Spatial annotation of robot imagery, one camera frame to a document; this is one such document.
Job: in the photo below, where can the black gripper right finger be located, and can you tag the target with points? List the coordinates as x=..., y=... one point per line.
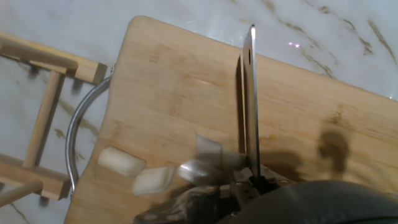
x=273, y=181

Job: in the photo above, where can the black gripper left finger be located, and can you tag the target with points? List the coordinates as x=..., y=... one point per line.
x=244, y=189

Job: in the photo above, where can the steel cleaver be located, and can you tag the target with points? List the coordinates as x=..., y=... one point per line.
x=252, y=109

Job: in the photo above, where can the cut white scallion piece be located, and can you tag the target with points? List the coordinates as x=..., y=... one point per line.
x=121, y=161
x=154, y=180
x=208, y=147
x=197, y=172

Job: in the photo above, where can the wooden cutting board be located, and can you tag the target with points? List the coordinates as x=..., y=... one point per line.
x=311, y=102

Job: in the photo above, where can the white marble pattern mat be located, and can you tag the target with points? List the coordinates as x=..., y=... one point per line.
x=311, y=18

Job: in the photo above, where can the wooden peg knife rack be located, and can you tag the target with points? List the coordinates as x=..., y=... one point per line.
x=40, y=183

